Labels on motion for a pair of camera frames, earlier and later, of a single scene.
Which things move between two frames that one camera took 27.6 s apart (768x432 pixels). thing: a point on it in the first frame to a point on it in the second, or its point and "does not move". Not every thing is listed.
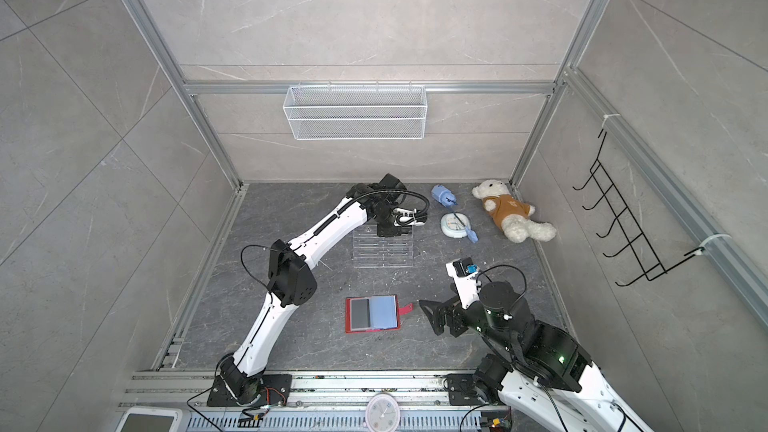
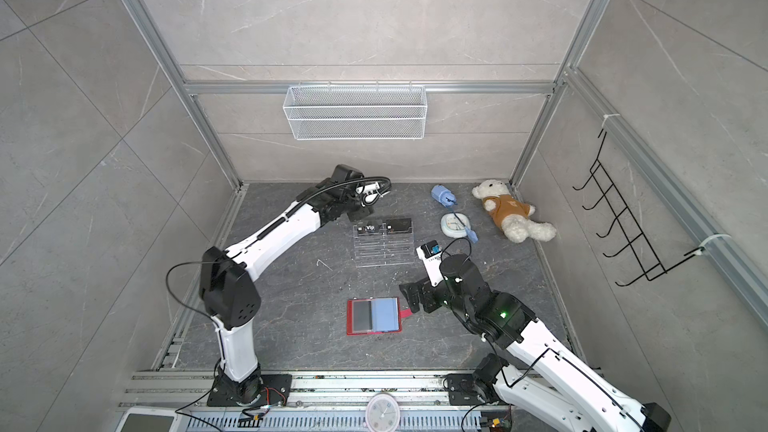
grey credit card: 360,314 does not move
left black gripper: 387,231 to 360,212
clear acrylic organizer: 372,251 does not move
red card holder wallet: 371,313 does not move
